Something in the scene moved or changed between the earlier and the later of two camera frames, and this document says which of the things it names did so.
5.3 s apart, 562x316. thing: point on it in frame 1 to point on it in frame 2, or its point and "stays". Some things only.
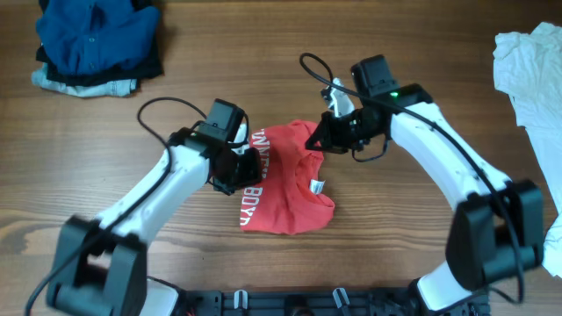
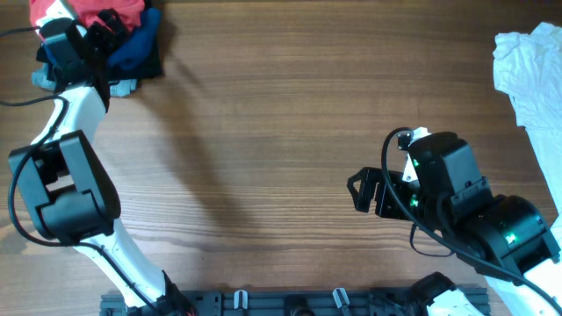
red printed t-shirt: x=291 y=197 to x=131 y=12
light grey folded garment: x=115 y=88 stays
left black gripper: x=250 y=173 to x=111 y=40
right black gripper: x=326 y=127 to x=368 y=177
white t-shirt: x=529 y=63 stays
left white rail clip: x=241 y=299 stays
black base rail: x=319 y=302 stays
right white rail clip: x=337 y=298 stays
